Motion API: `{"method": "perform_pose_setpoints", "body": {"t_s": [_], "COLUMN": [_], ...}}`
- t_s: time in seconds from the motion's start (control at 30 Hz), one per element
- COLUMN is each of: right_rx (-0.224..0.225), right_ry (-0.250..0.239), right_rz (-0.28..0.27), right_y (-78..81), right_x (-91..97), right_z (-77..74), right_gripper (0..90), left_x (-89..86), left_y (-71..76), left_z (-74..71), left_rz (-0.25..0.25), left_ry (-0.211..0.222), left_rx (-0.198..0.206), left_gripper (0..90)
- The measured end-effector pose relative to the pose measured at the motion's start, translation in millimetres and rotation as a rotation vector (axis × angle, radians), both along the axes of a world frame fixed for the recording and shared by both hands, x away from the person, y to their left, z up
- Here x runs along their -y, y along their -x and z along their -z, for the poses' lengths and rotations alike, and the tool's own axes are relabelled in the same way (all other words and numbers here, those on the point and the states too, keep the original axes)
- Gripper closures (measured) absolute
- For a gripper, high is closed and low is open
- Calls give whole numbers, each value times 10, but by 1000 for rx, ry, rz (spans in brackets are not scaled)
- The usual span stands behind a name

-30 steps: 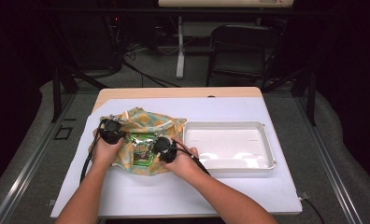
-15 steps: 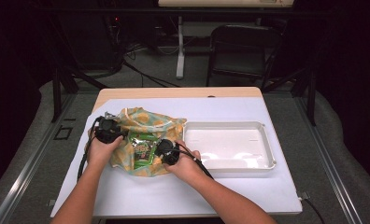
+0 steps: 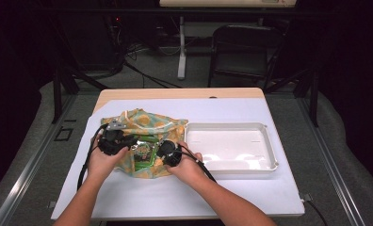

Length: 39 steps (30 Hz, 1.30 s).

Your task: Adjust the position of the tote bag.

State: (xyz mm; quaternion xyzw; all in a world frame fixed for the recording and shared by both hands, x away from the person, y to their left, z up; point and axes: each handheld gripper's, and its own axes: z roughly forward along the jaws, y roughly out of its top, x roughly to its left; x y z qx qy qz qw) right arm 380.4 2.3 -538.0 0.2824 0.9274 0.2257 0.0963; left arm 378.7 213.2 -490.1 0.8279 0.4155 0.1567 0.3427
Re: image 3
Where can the white desk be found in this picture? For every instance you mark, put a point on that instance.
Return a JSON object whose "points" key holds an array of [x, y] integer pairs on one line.
{"points": [[222, 3]]}

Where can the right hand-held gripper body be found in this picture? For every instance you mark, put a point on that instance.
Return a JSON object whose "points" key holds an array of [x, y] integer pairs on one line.
{"points": [[169, 151]]}

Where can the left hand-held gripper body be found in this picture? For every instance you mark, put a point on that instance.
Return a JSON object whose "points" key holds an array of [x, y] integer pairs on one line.
{"points": [[112, 142]]}

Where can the white plastic tray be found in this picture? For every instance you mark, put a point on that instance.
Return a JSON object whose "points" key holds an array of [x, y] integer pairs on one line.
{"points": [[231, 144]]}

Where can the black metal stand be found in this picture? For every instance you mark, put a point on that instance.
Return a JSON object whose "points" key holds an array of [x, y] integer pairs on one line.
{"points": [[57, 94], [315, 100]]}

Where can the metal floor rail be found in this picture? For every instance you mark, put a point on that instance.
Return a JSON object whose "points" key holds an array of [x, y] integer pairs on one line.
{"points": [[24, 175], [335, 175]]}

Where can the black equipment box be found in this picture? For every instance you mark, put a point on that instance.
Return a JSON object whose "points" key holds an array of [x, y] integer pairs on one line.
{"points": [[93, 40]]}

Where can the green seaweed snack packet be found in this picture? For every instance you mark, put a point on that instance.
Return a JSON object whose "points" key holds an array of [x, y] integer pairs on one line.
{"points": [[143, 154]]}

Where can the white table mat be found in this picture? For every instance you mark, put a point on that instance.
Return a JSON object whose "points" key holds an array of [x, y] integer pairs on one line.
{"points": [[175, 194]]}

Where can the person's right hand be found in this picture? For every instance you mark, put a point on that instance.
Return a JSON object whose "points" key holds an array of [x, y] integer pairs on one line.
{"points": [[191, 168]]}

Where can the black folding chair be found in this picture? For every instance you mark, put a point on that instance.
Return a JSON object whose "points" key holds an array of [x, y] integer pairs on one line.
{"points": [[247, 31]]}

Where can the person's left hand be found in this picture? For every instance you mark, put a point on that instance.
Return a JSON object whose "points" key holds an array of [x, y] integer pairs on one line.
{"points": [[101, 166]]}

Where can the orange slice print cloth bag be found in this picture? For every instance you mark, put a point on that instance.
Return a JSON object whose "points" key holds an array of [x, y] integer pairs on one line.
{"points": [[150, 122]]}

